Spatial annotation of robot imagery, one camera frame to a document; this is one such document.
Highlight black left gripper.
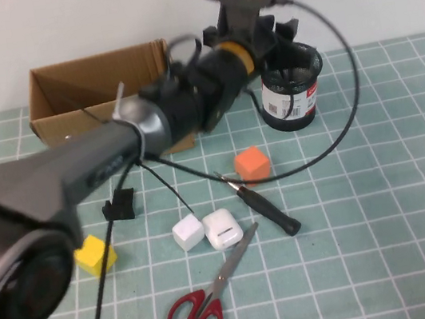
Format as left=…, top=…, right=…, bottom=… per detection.
left=197, top=0, right=308, bottom=84

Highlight black handled screwdriver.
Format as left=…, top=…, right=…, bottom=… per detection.
left=213, top=158, right=304, bottom=247

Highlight red handled scissors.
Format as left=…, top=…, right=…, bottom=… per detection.
left=153, top=221, right=274, bottom=319

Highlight black mesh pen holder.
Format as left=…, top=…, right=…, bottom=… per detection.
left=251, top=39, right=332, bottom=136

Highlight orange cube block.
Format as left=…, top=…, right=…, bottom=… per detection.
left=231, top=143, right=274, bottom=189

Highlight white earbuds charging case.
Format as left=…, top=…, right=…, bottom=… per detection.
left=200, top=205, right=246, bottom=253

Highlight white cube block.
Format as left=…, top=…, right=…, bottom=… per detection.
left=169, top=211, right=208, bottom=254

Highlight brown cardboard box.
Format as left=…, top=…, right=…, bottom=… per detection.
left=20, top=34, right=198, bottom=176

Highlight green checkered tablecloth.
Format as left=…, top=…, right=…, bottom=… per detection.
left=0, top=33, right=425, bottom=319

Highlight yellow cube block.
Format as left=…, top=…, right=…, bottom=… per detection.
left=71, top=230, right=120, bottom=280

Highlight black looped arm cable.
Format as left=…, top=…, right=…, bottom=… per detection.
left=164, top=31, right=207, bottom=74

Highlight plastic cable tie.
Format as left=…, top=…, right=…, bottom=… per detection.
left=108, top=79, right=148, bottom=161

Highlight black plastic bracket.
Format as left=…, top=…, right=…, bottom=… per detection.
left=99, top=186, right=140, bottom=225

